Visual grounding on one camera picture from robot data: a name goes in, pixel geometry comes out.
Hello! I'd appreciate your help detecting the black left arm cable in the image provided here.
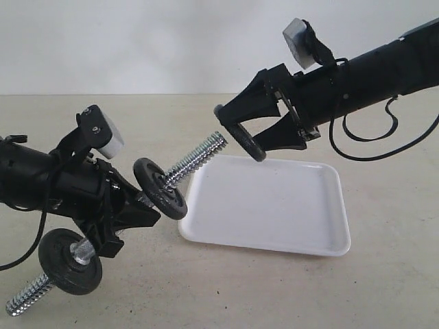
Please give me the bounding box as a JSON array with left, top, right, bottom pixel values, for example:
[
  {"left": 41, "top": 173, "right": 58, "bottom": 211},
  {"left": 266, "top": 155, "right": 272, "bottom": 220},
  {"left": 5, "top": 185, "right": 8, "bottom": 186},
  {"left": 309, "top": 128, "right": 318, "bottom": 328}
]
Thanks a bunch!
[{"left": 0, "top": 135, "right": 104, "bottom": 271}]

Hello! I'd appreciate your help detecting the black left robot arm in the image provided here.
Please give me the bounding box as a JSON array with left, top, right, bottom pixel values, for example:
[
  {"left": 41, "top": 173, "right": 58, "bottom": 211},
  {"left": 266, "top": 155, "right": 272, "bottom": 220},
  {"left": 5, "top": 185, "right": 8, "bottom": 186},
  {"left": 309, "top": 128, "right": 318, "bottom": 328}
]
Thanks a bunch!
[{"left": 1, "top": 141, "right": 161, "bottom": 258}]

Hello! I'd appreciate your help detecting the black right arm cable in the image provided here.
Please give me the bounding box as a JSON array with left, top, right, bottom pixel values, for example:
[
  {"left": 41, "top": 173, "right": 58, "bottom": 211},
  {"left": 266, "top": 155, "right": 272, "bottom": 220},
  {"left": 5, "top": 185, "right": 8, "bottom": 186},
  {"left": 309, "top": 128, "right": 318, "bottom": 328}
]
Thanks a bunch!
[{"left": 303, "top": 20, "right": 439, "bottom": 161}]

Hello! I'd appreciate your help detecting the white rectangular tray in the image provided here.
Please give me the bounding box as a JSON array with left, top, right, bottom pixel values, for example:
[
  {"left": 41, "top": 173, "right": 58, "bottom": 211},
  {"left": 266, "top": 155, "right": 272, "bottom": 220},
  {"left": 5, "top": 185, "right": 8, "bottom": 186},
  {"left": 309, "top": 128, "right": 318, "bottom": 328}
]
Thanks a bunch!
[{"left": 178, "top": 155, "right": 351, "bottom": 257}]

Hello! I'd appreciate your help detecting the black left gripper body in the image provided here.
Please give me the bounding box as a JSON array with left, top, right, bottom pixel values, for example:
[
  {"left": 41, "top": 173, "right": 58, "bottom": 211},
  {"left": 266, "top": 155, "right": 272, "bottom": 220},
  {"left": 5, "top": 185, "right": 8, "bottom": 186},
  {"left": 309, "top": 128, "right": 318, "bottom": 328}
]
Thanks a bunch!
[{"left": 49, "top": 159, "right": 120, "bottom": 233}]

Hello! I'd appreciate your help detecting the black metal washer disc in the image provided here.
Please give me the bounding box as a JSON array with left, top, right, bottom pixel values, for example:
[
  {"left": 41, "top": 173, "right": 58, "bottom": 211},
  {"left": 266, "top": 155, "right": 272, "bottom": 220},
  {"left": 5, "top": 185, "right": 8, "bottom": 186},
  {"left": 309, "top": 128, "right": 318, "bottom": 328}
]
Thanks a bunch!
[{"left": 133, "top": 158, "right": 188, "bottom": 220}]

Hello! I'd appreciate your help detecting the chrome threaded dumbbell bar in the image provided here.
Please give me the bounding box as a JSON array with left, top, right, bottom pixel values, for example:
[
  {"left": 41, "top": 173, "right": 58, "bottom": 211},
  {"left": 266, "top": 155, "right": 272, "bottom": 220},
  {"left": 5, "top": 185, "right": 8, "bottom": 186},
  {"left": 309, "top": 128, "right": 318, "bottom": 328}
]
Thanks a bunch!
[{"left": 1, "top": 130, "right": 226, "bottom": 317}]

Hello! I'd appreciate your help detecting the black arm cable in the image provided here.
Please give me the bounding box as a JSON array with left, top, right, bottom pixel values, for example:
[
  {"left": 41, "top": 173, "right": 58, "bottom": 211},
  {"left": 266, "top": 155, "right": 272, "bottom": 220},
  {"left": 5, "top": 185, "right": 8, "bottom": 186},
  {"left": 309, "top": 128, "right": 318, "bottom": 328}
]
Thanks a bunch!
[
  {"left": 0, "top": 135, "right": 104, "bottom": 271},
  {"left": 303, "top": 20, "right": 439, "bottom": 161}
]

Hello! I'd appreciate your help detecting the black weight plate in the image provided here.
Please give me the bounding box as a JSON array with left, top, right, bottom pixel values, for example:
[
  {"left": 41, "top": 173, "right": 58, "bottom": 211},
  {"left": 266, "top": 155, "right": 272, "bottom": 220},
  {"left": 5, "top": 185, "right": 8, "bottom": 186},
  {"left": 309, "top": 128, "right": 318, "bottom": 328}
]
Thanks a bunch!
[
  {"left": 228, "top": 123, "right": 266, "bottom": 162},
  {"left": 38, "top": 228, "right": 102, "bottom": 295}
]

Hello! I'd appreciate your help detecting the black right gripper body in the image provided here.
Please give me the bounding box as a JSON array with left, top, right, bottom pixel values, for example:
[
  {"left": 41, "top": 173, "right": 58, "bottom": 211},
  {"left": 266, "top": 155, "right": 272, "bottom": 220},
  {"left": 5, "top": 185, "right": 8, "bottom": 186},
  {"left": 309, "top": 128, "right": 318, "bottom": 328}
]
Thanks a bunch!
[{"left": 268, "top": 63, "right": 346, "bottom": 139}]

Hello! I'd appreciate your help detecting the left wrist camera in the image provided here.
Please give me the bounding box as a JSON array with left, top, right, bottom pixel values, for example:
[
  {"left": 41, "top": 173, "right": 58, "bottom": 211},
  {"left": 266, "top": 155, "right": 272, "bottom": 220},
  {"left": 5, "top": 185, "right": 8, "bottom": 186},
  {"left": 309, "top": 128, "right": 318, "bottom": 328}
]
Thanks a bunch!
[{"left": 76, "top": 104, "right": 124, "bottom": 160}]

